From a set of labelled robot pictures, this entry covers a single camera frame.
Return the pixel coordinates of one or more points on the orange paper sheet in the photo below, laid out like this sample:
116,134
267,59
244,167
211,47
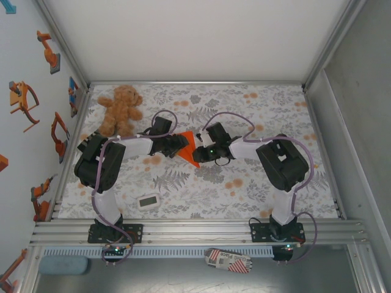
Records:
189,138

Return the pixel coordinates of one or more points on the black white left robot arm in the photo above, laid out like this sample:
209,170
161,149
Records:
91,171

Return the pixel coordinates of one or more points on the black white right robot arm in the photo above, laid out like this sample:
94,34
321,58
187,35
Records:
281,164

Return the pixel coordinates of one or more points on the brown teddy bear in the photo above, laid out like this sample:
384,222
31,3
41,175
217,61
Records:
120,105

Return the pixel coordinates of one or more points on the floral printed table mat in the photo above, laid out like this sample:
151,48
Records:
244,198

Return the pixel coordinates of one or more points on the white digital timer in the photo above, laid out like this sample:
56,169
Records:
148,202

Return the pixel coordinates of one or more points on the red striped printed package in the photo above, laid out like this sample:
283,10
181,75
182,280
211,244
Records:
227,261

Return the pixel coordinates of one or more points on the small circuit board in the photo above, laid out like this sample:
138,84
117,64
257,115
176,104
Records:
287,248
115,251

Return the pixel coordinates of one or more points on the blue grey sponge pad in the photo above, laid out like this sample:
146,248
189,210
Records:
64,265

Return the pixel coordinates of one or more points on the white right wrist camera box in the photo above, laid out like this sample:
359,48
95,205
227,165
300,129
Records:
206,140

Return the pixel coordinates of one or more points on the aluminium frame bar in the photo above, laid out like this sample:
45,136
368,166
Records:
84,103
317,122
195,82

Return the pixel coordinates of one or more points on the wide slotted aluminium rail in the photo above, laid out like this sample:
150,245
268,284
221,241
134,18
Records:
195,232

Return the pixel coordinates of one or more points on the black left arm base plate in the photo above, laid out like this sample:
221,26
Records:
136,233

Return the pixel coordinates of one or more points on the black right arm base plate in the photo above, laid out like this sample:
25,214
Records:
259,233

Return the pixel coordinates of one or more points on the blue orange wall sticker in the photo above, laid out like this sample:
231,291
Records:
72,88

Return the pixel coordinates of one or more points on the aluminium frame post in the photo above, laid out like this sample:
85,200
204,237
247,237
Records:
330,45
66,45

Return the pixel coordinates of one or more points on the orange chair shaped wall sticker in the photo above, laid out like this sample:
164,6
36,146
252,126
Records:
18,100

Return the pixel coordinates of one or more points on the orange block wall sticker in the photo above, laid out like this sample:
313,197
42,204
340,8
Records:
3,163

